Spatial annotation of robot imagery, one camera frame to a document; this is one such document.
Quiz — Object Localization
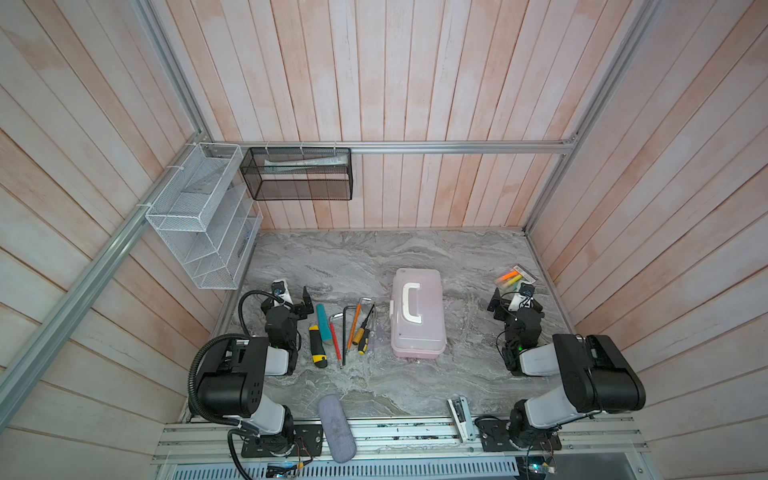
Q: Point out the red handled screwdriver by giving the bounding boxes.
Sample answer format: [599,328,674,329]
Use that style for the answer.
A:
[328,320,342,368]

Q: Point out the metal bracket on rail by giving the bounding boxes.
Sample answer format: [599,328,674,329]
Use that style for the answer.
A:
[447,396,477,443]

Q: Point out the white wire mesh shelf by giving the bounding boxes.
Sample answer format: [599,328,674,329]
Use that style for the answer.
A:
[146,143,263,290]

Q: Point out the orange handled screwdriver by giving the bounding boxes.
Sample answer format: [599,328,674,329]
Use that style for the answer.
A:
[346,297,364,351]

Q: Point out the aluminium front rail frame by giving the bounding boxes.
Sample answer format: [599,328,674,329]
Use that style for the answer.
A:
[149,415,662,479]

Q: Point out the pack of coloured highlighters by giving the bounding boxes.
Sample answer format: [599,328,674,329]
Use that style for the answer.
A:
[495,265,537,293]

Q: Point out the teal handled tool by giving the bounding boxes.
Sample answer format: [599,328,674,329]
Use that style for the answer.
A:
[315,304,332,342]

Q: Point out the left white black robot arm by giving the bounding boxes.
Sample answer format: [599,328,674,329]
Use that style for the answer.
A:
[187,281,314,456]

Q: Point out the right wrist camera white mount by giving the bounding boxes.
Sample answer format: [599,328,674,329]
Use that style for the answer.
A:
[508,282,535,312]

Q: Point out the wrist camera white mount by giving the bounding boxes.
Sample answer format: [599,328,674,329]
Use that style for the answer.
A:
[508,282,535,312]
[270,279,293,308]

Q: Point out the black mesh wall basket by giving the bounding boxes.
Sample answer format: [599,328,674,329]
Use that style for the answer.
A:
[240,146,354,202]

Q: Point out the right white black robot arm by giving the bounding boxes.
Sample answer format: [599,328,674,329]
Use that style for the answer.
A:
[487,283,646,450]

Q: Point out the pink plastic tool box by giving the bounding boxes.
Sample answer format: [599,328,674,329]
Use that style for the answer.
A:
[389,268,447,360]

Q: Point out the black yellow stubby screwdriver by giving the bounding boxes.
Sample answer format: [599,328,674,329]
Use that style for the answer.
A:
[308,325,328,369]

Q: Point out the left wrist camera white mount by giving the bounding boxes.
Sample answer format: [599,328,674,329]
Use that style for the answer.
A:
[270,279,293,308]

